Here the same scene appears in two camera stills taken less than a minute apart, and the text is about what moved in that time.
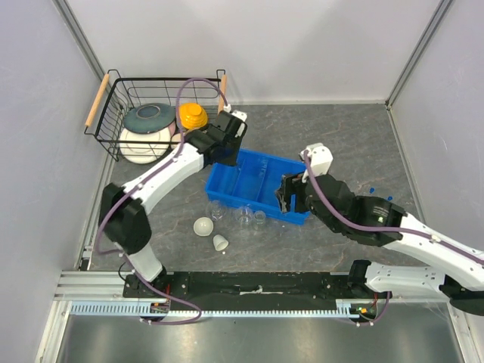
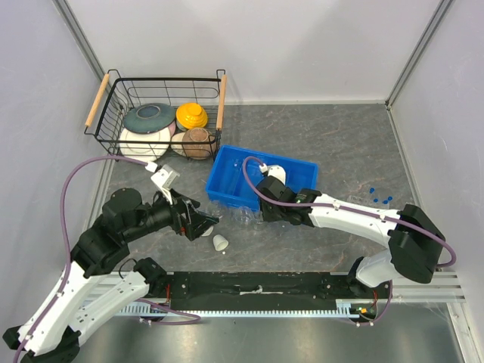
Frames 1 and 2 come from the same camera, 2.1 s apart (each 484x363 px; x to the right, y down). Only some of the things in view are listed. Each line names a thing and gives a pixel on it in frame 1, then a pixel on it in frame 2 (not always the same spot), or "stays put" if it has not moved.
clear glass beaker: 218,211 stays put
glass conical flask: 244,221 stays put
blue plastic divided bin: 253,184 stays put
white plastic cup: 220,243 stays put
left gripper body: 231,155 to 180,221
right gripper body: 293,184 to 271,213
